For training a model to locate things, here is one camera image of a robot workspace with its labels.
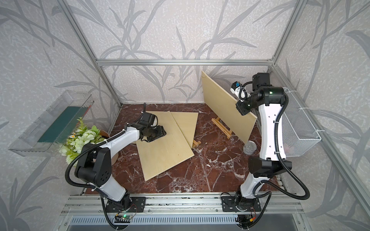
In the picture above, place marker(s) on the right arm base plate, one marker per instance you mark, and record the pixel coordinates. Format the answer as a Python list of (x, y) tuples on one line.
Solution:
[(236, 204)]

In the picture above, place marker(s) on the clear plastic cup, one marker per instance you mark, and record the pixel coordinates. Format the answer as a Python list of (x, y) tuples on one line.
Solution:
[(249, 148)]

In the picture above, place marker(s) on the aluminium mounting rail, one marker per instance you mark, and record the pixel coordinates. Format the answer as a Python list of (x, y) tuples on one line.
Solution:
[(179, 204)]

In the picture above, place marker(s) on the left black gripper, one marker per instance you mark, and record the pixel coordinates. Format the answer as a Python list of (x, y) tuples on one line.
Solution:
[(161, 133)]

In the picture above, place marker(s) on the white wire mesh basket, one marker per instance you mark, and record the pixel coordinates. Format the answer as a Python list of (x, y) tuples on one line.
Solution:
[(299, 134)]

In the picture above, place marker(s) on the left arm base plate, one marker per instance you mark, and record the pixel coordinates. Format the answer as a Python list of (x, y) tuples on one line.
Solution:
[(133, 204)]

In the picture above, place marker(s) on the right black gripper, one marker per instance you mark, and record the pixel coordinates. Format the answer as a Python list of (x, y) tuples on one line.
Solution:
[(243, 110)]

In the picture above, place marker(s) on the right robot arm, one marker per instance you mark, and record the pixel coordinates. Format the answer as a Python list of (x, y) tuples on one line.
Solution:
[(271, 102)]

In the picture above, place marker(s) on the plywood board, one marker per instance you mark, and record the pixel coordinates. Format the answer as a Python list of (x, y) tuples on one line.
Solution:
[(155, 163), (224, 106), (180, 131)]

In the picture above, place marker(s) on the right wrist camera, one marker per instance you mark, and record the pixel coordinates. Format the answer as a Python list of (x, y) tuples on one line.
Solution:
[(239, 90)]

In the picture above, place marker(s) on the wooden easel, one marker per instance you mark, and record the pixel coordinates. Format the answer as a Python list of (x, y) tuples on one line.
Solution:
[(196, 144), (218, 122)]

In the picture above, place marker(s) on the artificial flower bouquet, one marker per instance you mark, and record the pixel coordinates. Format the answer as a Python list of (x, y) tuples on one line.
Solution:
[(81, 136)]

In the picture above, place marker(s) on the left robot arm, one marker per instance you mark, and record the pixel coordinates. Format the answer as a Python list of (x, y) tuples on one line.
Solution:
[(93, 169)]

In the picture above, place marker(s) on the clear plastic wall bin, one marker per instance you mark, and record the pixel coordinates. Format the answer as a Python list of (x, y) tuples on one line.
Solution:
[(50, 131)]

